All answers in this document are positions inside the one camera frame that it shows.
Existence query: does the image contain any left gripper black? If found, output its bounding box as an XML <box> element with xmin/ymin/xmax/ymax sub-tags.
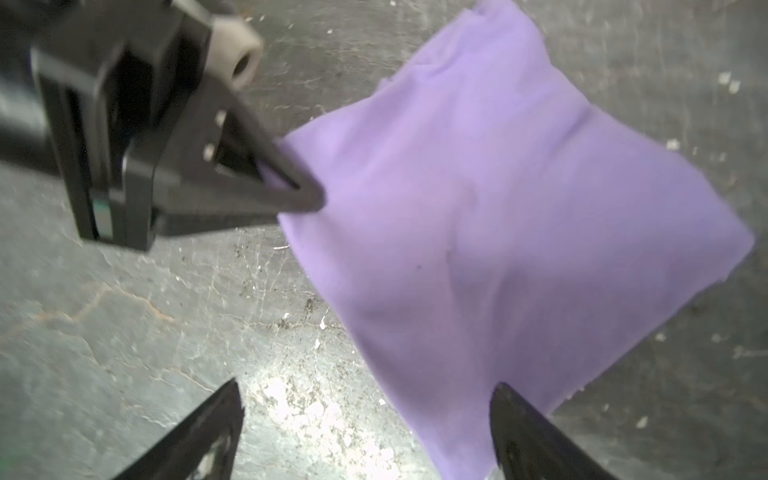
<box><xmin>31</xmin><ymin>1</ymin><xmax>325</xmax><ymax>251</ymax></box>

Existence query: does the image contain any purple t-shirt with print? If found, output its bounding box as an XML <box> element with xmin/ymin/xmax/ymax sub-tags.
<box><xmin>280</xmin><ymin>1</ymin><xmax>754</xmax><ymax>479</ymax></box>

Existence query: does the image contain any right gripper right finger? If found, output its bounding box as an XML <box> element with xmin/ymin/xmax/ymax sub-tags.
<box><xmin>490</xmin><ymin>382</ymin><xmax>615</xmax><ymax>480</ymax></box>

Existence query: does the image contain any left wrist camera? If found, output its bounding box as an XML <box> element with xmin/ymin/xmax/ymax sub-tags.
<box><xmin>204</xmin><ymin>15</ymin><xmax>264</xmax><ymax>91</ymax></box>

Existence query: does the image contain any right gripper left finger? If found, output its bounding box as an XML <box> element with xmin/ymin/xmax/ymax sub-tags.
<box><xmin>115</xmin><ymin>378</ymin><xmax>245</xmax><ymax>480</ymax></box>

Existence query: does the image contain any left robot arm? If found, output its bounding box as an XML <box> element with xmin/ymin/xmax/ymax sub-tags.
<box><xmin>1</xmin><ymin>1</ymin><xmax>325</xmax><ymax>251</ymax></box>

